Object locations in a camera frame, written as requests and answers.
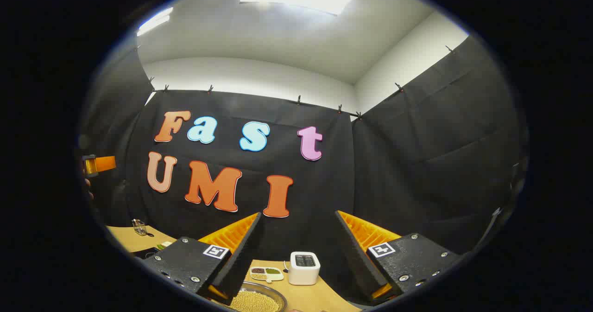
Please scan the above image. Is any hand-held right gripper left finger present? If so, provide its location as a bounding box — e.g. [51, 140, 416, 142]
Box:
[143, 212, 265, 306]

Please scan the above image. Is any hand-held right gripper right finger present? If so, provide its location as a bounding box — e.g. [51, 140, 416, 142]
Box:
[334, 210, 463, 306]

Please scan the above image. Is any stainless steel pot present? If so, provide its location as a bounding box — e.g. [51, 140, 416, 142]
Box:
[215, 280, 288, 312]

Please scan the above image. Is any black induction cooktop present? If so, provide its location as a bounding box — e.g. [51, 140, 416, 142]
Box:
[132, 247, 161, 260]

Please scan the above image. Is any white divided dish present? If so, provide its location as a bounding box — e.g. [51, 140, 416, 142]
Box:
[250, 267, 284, 283]

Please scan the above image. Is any large yellow soybean pile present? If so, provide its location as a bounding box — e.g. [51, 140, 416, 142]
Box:
[229, 290, 281, 312]

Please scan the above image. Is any white toaster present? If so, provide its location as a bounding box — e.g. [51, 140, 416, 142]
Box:
[288, 251, 321, 286]

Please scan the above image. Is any black backdrop cloth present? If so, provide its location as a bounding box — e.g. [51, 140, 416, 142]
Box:
[78, 34, 530, 303]

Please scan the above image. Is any row of backdrop clips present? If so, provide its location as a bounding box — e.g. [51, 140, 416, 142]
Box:
[134, 45, 457, 120]

